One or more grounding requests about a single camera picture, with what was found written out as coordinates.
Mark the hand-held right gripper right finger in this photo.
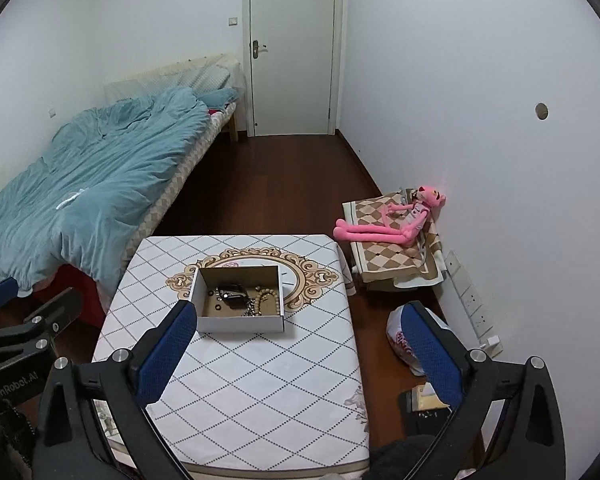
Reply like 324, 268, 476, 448
401, 301, 568, 480

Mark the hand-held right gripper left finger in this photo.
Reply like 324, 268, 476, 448
30, 300, 199, 480

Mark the cardboard box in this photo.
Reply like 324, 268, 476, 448
187, 266, 287, 335

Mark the black smartwatch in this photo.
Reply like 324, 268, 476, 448
216, 285, 249, 310

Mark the wooden bead bracelet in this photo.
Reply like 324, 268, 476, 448
252, 286, 281, 316

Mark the white plastic bag red print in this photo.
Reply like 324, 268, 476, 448
386, 304, 457, 377

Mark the yellow tissue pack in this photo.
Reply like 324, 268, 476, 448
411, 384, 452, 412

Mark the black flat box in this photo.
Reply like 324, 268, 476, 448
398, 389, 455, 437

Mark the white diamond patterned tablecloth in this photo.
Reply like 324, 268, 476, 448
91, 234, 372, 477

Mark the folded brown checkered blanket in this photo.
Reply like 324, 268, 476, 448
342, 187, 449, 291

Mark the pink panther plush toy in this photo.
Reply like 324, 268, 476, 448
333, 185, 449, 247

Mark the bed with checkered sheet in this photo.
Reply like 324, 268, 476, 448
0, 52, 244, 332

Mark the white pillow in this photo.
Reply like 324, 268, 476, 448
177, 54, 242, 94

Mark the white door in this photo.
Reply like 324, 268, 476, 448
242, 0, 344, 137

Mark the white wall socket row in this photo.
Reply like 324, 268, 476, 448
445, 250, 496, 342

